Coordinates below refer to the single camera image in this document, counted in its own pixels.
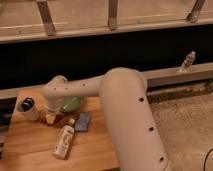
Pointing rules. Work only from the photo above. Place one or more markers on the metal railing post right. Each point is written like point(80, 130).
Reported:
point(193, 16)

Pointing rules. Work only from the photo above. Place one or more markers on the white plastic bottle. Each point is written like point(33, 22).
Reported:
point(64, 141)

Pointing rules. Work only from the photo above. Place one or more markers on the white cup with dark items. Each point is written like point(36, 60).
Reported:
point(28, 109)

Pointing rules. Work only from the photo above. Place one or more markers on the green bowl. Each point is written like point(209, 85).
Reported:
point(70, 104)

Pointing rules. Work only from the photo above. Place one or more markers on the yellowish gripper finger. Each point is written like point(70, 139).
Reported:
point(49, 119)

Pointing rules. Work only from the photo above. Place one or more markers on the metal railing post middle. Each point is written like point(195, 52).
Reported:
point(112, 14)

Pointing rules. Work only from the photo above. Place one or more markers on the metal railing post left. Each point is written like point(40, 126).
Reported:
point(46, 17)

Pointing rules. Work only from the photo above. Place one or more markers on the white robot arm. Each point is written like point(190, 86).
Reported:
point(132, 128)

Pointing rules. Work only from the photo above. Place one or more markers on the metal railing post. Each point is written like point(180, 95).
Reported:
point(193, 16)
point(46, 17)
point(112, 14)

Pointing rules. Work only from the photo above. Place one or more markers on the clear bottle on ledge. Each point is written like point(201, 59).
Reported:
point(188, 61)

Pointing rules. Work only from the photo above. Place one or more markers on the red chili pepper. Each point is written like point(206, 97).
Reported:
point(59, 117)

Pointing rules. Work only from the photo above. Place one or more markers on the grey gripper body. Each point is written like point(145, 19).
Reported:
point(53, 106)

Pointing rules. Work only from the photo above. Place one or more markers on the blue sponge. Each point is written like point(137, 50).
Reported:
point(82, 123)

